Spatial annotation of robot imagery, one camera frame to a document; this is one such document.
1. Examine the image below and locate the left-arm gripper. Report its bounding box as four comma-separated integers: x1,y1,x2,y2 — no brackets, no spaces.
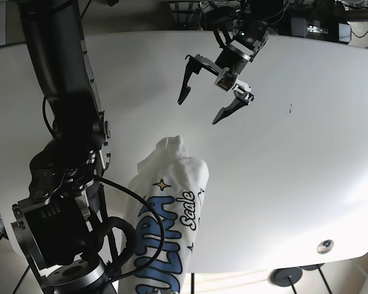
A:
177,45,255,125

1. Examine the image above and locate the white printed T-shirt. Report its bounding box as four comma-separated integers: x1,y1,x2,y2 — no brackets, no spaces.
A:
118,136,209,293

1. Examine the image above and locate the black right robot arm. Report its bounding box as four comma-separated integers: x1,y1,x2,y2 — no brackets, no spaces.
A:
12,1,136,293

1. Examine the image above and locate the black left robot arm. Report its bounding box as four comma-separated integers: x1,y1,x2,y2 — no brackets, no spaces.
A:
177,1,288,125

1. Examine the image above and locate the right metal table grommet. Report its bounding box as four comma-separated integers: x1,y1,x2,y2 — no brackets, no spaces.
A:
316,239,334,254

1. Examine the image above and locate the round black stand base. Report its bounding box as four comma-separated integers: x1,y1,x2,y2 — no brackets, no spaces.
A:
270,267,303,287

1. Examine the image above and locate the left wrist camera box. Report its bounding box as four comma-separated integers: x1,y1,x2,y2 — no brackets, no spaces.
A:
214,67,239,92

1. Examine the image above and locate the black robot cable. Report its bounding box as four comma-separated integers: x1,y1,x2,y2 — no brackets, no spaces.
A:
94,176,165,281

